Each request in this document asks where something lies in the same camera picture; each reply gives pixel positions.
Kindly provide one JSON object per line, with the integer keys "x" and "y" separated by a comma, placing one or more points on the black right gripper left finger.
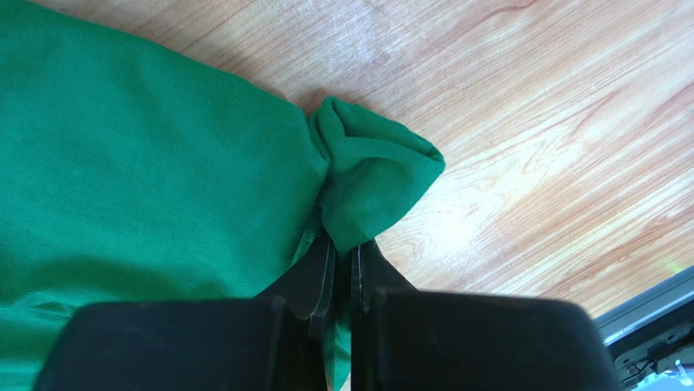
{"x": 304, "y": 333}

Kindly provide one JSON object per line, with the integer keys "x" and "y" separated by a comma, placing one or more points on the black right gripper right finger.
{"x": 370, "y": 274}

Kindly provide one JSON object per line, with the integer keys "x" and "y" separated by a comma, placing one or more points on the green t-shirt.
{"x": 132, "y": 173}

